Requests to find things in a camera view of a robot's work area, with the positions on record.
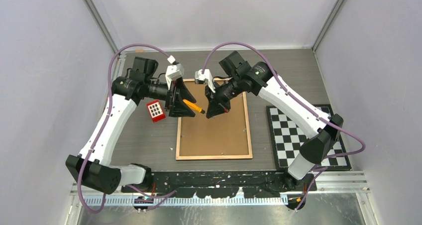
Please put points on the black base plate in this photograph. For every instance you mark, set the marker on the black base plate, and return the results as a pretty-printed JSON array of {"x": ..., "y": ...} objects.
[{"x": 227, "y": 184}]

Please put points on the black picture frame with photo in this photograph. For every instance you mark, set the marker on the black picture frame with photo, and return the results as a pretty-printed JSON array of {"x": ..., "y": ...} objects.
[{"x": 225, "y": 136}]

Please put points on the black white checkerboard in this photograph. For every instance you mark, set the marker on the black white checkerboard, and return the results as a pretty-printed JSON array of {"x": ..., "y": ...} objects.
[{"x": 287, "y": 139}]

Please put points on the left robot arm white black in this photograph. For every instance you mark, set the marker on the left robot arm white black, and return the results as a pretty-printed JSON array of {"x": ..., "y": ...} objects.
[{"x": 91, "y": 167}]

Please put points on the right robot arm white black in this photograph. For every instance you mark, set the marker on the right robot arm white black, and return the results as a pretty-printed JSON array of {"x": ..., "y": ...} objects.
[{"x": 320, "y": 128}]

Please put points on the red screw box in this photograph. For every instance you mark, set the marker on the red screw box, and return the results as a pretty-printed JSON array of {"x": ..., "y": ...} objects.
[{"x": 156, "y": 111}]

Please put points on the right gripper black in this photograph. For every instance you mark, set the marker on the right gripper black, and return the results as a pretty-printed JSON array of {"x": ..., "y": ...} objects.
[{"x": 215, "y": 107}]

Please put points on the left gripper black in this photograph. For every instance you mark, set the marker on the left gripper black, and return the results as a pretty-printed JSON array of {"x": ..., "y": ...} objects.
[{"x": 178, "y": 108}]

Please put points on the orange handled screwdriver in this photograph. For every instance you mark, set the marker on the orange handled screwdriver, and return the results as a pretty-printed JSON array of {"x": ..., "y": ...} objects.
[{"x": 193, "y": 106}]

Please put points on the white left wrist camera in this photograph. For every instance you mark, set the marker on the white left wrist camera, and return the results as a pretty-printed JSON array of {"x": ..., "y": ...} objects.
[{"x": 173, "y": 72}]

